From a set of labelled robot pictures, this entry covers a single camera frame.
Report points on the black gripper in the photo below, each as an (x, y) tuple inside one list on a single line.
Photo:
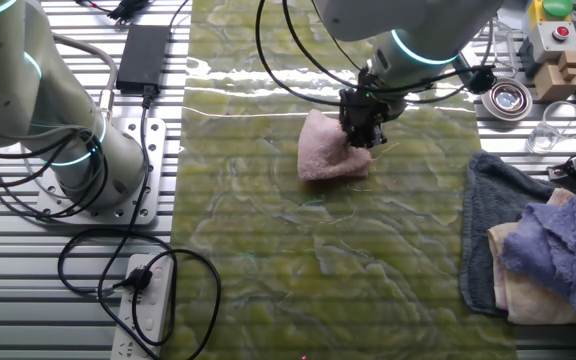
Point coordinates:
[(365, 107)]

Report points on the pink fluffy cloth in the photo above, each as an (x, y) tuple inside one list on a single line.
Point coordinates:
[(323, 155)]

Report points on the beige cloth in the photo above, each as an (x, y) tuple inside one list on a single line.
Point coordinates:
[(523, 300)]

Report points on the purple fluffy cloth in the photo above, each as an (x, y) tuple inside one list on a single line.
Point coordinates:
[(563, 250)]

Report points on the green marble pattern mat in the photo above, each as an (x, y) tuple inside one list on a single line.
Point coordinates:
[(318, 250)]

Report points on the small steel bowl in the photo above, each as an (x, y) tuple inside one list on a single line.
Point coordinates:
[(507, 98)]

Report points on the dark grey towel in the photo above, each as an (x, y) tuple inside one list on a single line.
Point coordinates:
[(488, 225)]

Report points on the clear acrylic stand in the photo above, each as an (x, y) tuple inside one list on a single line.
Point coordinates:
[(507, 50)]

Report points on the clear glass beaker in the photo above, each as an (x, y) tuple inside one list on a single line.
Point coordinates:
[(550, 137)]

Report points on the wooden blocks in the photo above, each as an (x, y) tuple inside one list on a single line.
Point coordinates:
[(558, 82)]

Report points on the grey box red button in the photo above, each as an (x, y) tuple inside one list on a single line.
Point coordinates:
[(550, 42)]

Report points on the yellow box green button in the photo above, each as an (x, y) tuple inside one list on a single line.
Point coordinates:
[(558, 7)]

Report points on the black power adapter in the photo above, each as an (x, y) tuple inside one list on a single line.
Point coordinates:
[(143, 57)]

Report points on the white power strip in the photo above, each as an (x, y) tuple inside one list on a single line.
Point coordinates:
[(150, 300)]

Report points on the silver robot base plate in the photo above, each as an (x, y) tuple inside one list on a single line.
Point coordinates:
[(150, 150)]

